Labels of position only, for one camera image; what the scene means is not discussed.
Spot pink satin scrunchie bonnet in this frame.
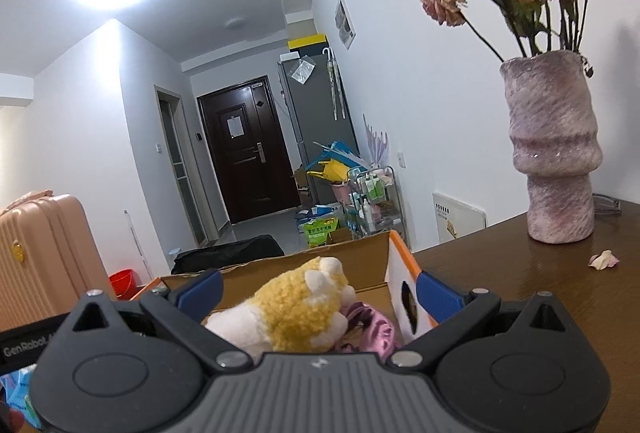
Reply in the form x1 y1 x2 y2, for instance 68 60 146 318
333 302 401 361

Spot white yellow plush toy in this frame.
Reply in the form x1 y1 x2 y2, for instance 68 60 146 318
205 257 356 361

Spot person's hand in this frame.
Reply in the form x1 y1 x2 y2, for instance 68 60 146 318
0 401 25 433

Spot blue tissue pack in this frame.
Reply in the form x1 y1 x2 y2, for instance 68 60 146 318
1 365 42 431

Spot red plastic bucket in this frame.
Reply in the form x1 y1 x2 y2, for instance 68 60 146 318
108 268 139 301

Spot pink hard-shell suitcase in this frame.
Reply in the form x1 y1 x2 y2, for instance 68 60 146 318
0 190 115 331

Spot fallen pink petal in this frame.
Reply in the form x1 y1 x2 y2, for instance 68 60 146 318
588 250 620 271

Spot black bag on floor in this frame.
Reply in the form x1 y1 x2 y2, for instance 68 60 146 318
171 235 284 275

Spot orange cardboard box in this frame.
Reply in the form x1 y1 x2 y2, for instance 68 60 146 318
141 231 437 344

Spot metal trolley with bottles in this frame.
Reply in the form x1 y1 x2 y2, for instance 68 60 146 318
343 166 407 239

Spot pink textured vase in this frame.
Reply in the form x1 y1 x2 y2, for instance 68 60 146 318
500 51 603 245

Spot green snack bag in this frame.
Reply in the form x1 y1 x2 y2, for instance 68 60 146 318
303 216 340 248

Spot dark brown entrance door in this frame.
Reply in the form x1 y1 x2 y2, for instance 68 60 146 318
198 77 299 224

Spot purple feather decoration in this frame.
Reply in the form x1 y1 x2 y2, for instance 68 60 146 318
363 119 390 167

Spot blue yellow bag pile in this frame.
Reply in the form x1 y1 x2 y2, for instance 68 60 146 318
305 141 368 184

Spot white folded umbrella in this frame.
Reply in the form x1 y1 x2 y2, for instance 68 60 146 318
322 46 346 121

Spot grey refrigerator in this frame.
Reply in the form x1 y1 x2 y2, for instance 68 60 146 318
278 52 359 214

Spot yellow box on refrigerator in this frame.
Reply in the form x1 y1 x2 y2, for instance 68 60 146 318
288 34 326 52

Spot white mop handle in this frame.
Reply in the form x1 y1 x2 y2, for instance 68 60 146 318
123 209 154 280

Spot white board leaning on wall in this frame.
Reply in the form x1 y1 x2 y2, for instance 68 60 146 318
433 193 486 243

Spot white wall panel box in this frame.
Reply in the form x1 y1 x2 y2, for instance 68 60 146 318
334 0 356 49

